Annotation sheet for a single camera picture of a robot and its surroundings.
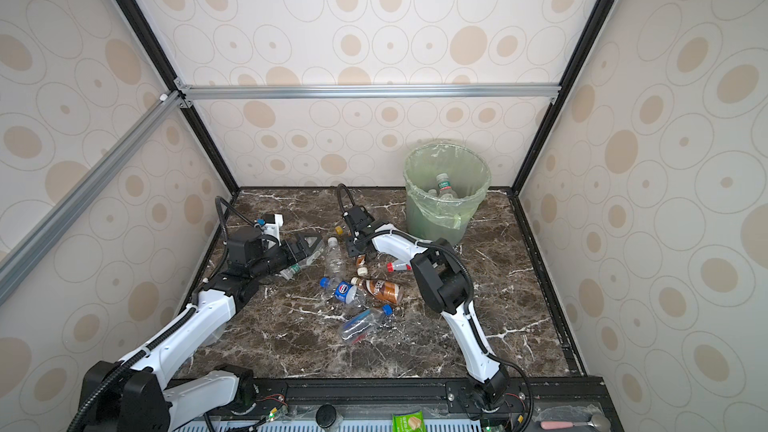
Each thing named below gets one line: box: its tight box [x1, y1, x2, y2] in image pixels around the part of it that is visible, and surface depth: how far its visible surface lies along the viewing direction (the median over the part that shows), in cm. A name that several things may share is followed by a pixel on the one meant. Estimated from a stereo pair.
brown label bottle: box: [350, 277, 402, 305], surface depth 89 cm
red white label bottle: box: [436, 172, 458, 199], surface depth 102 cm
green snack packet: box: [391, 410, 427, 432], surface depth 70 cm
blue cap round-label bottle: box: [320, 277, 357, 304], surface depth 89 cm
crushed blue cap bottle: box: [340, 304, 394, 344], surface depth 87 cm
